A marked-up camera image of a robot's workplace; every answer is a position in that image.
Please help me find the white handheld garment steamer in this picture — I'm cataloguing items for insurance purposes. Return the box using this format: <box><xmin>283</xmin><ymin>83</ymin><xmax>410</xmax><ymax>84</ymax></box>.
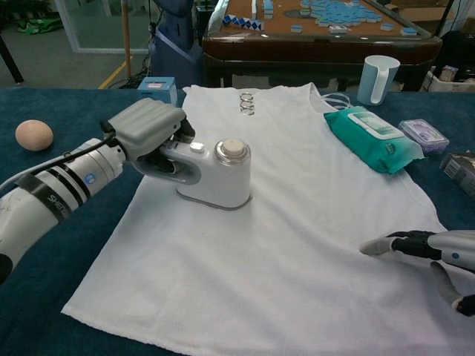
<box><xmin>133</xmin><ymin>137</ymin><xmax>254</xmax><ymax>211</ymax></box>

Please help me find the white storage box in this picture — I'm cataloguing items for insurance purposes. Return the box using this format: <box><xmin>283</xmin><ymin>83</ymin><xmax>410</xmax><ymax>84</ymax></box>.
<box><xmin>422</xmin><ymin>65</ymin><xmax>475</xmax><ymax>93</ymax></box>

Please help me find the clear purple plastic case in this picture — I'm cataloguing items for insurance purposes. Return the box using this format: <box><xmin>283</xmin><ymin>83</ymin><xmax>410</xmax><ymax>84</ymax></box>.
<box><xmin>398</xmin><ymin>118</ymin><xmax>450</xmax><ymax>156</ymax></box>

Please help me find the white sleeveless garment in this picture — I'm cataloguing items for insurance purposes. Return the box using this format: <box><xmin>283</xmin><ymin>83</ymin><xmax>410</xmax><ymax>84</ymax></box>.
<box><xmin>61</xmin><ymin>83</ymin><xmax>475</xmax><ymax>356</ymax></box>

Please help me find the cardboard box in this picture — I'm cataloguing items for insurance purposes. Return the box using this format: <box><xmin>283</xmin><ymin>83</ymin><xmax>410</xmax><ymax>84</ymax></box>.
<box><xmin>385</xmin><ymin>0</ymin><xmax>459</xmax><ymax>24</ymax></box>

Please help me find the green bag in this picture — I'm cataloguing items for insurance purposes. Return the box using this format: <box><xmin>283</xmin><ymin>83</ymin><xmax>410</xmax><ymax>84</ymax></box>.
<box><xmin>16</xmin><ymin>20</ymin><xmax>62</xmax><ymax>36</ymax></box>

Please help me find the blue white snake puzzle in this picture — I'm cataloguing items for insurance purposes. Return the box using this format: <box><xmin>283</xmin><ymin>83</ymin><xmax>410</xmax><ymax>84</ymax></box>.
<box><xmin>221</xmin><ymin>13</ymin><xmax>265</xmax><ymax>31</ymax></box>

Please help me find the wooden pole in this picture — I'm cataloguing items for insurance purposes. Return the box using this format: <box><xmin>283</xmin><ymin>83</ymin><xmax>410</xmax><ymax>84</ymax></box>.
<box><xmin>121</xmin><ymin>0</ymin><xmax>134</xmax><ymax>79</ymax></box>

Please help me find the dark snack packet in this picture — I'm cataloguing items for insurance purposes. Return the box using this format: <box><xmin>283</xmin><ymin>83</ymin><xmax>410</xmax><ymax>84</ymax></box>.
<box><xmin>439</xmin><ymin>151</ymin><xmax>475</xmax><ymax>196</ymax></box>

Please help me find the green wet wipes pack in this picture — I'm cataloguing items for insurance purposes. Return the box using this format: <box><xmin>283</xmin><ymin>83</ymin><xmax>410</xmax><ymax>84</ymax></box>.
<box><xmin>323</xmin><ymin>105</ymin><xmax>425</xmax><ymax>175</ymax></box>

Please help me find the beige egg-shaped ball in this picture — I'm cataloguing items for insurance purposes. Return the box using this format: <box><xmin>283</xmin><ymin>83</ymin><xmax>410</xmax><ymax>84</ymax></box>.
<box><xmin>15</xmin><ymin>119</ymin><xmax>54</xmax><ymax>151</ymax></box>

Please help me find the blue machine base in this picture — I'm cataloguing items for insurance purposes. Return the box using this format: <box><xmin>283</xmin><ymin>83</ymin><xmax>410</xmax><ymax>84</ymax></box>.
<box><xmin>148</xmin><ymin>0</ymin><xmax>204</xmax><ymax>88</ymax></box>

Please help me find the dark wooden mahjong table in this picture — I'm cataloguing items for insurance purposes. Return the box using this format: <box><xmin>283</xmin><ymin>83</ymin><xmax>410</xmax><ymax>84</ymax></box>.
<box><xmin>201</xmin><ymin>0</ymin><xmax>443</xmax><ymax>92</ymax></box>

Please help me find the blue speaker box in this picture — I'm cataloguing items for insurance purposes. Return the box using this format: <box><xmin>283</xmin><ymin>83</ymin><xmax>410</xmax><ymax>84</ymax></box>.
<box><xmin>137</xmin><ymin>76</ymin><xmax>177</xmax><ymax>107</ymax></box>

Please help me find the dark blue tablecloth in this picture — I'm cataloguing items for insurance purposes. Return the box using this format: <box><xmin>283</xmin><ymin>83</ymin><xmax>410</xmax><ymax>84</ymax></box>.
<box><xmin>0</xmin><ymin>85</ymin><xmax>475</xmax><ymax>356</ymax></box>

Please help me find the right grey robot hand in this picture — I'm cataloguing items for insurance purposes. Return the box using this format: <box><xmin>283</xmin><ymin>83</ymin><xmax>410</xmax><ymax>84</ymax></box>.
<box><xmin>359</xmin><ymin>229</ymin><xmax>475</xmax><ymax>317</ymax></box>

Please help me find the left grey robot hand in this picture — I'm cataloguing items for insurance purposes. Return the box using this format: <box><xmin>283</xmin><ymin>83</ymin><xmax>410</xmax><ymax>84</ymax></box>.
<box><xmin>99</xmin><ymin>98</ymin><xmax>197</xmax><ymax>175</ymax></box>

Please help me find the light blue white mug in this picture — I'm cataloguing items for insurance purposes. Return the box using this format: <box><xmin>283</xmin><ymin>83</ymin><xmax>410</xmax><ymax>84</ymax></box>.
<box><xmin>356</xmin><ymin>55</ymin><xmax>401</xmax><ymax>107</ymax></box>

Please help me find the black table leg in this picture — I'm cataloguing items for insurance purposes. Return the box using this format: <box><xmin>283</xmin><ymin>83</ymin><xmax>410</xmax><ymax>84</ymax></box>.
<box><xmin>0</xmin><ymin>35</ymin><xmax>25</xmax><ymax>85</ymax></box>

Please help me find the black bag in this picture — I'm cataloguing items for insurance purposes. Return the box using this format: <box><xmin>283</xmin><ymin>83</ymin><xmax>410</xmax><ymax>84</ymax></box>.
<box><xmin>439</xmin><ymin>30</ymin><xmax>475</xmax><ymax>70</ymax></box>

